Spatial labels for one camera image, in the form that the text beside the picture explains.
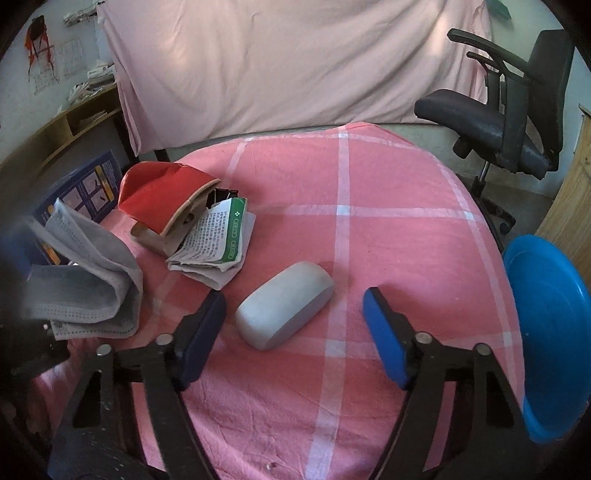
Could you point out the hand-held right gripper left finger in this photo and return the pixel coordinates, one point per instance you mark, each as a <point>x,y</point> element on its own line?
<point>203,341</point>

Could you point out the red hanging ornament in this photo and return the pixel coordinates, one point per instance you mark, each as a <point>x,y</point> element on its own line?
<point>37,41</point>

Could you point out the wooden shelf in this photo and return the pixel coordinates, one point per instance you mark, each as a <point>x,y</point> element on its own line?
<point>55,134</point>

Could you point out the white folded paper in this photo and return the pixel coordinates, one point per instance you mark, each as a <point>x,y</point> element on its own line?
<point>207,277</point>

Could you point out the grey glasses case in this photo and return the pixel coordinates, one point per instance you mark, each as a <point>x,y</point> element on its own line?
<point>281,304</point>

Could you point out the pink checked tablecloth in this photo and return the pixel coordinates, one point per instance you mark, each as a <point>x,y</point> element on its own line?
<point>392,184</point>

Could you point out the white wall calendar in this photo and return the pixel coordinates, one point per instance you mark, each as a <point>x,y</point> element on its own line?
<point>69,60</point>

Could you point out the grey face mask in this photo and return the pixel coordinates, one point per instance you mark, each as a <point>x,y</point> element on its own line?
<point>87,281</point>

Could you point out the beige phone case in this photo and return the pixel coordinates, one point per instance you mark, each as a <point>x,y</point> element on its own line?
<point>159,237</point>

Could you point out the black office chair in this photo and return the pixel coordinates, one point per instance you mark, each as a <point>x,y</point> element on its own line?
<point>485,120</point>

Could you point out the green white medicine box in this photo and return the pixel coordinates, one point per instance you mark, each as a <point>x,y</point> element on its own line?
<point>217,235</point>

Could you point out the black binder clip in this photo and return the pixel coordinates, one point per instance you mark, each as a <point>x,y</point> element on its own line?
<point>220,194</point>

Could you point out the stack of papers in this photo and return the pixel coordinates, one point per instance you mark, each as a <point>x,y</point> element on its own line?
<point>94,81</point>

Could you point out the wooden cabinet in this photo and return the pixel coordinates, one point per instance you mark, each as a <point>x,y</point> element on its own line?
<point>570,207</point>

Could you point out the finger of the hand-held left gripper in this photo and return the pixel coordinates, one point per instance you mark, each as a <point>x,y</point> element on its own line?
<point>32,346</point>
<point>14,251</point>

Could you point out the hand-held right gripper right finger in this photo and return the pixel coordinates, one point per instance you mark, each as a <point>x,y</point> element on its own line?
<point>385,341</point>

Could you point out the pink hanging sheet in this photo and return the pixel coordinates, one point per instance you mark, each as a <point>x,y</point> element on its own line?
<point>277,69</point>

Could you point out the blue plastic basin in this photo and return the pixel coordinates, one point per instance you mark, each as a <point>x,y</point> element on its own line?
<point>549,323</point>

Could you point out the blue printed box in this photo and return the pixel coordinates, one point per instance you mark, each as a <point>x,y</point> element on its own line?
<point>92,189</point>

